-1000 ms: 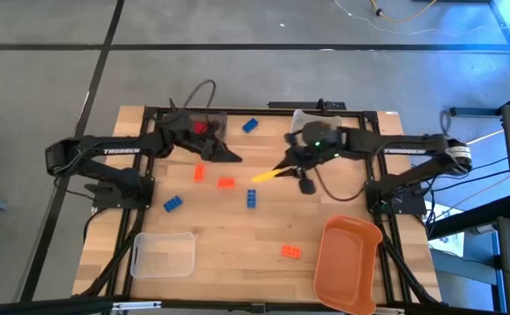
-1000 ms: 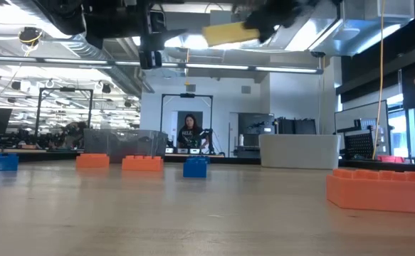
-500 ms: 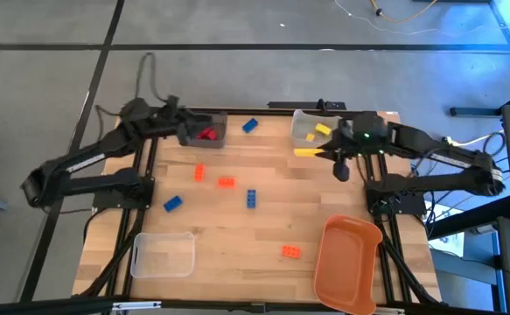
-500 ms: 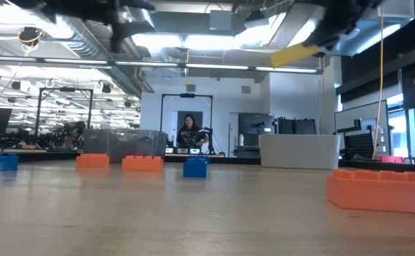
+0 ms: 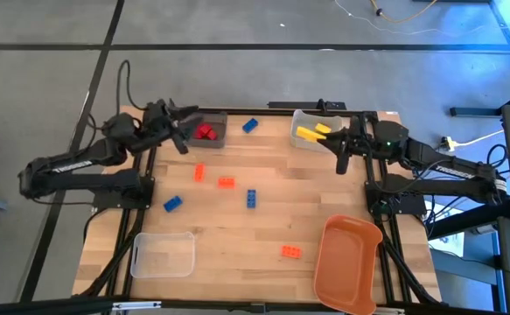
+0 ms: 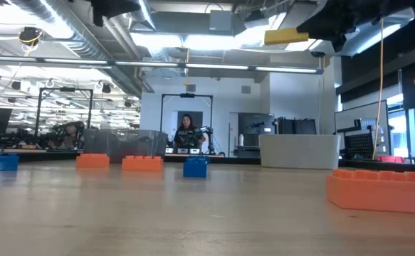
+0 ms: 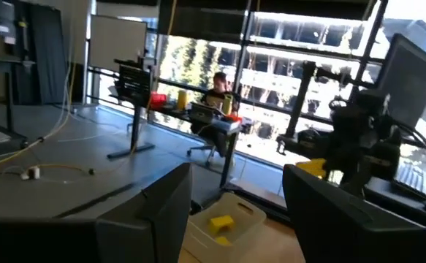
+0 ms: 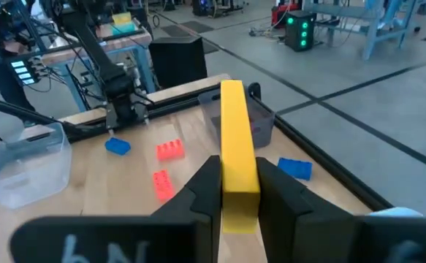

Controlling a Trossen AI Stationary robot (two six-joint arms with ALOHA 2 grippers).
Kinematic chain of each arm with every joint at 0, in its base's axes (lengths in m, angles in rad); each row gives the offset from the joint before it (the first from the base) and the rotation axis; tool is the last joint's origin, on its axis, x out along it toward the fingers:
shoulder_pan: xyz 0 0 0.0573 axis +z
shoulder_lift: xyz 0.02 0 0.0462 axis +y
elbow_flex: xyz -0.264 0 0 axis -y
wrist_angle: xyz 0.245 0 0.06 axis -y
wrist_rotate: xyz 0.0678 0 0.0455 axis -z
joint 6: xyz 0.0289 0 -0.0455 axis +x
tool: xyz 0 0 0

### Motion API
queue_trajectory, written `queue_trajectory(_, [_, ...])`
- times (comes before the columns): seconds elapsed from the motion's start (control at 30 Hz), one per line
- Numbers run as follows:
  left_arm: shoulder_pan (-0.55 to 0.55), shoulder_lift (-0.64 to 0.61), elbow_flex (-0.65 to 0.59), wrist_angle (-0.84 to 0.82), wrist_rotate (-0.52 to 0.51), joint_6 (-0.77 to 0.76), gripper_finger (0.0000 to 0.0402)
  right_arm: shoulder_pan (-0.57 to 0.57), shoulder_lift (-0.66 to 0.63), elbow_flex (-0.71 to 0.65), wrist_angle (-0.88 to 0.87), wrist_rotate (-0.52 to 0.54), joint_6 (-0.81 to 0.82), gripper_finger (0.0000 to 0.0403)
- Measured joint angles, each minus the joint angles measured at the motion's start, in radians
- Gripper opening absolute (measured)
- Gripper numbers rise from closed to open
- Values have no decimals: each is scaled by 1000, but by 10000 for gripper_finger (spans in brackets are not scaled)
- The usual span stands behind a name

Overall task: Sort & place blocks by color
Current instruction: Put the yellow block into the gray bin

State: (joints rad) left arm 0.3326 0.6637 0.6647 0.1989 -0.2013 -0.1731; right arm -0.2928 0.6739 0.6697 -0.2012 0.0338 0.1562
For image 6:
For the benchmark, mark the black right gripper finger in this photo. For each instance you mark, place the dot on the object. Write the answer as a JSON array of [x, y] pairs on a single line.
[[321, 26]]

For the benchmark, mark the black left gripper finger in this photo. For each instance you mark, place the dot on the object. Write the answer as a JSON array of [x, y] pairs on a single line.
[[118, 7]]

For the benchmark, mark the yellow toy brick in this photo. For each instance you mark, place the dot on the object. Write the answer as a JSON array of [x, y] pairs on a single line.
[[285, 36]]

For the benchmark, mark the grey translucent plastic bin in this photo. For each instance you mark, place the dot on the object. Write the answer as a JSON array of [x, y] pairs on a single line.
[[150, 142]]

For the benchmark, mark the orange toy brick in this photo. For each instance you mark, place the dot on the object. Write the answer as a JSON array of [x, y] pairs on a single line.
[[93, 161], [378, 193], [142, 164]]

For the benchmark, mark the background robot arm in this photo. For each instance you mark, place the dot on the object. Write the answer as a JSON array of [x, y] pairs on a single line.
[[209, 133]]

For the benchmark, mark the grey ceiling box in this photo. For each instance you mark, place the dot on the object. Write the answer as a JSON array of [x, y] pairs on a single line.
[[221, 19]]

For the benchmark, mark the black cabinet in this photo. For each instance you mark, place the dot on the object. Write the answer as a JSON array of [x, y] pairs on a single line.
[[294, 126]]

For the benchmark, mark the long ceiling light strip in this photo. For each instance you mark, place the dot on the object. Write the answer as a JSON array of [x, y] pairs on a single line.
[[214, 66]]

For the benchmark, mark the black pegboard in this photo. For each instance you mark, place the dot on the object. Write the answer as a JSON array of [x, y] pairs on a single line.
[[358, 144]]

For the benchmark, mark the person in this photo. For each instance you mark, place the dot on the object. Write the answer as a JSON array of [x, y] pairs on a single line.
[[186, 122], [70, 133]]

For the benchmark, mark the white plastic bin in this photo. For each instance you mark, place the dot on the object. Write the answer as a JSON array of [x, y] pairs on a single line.
[[299, 151]]

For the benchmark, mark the white bottle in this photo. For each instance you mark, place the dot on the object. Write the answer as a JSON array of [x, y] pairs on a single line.
[[241, 140]]

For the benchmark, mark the red plastic crate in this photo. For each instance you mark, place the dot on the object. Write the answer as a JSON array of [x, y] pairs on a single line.
[[390, 159]]

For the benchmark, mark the silver ventilation duct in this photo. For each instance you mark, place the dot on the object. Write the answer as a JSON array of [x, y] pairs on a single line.
[[68, 28]]

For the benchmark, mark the black gantry frame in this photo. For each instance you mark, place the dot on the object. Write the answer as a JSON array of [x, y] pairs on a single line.
[[187, 95], [66, 89]]

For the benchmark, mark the black aluminium table frame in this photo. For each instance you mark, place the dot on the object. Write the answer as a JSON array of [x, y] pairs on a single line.
[[228, 160]]

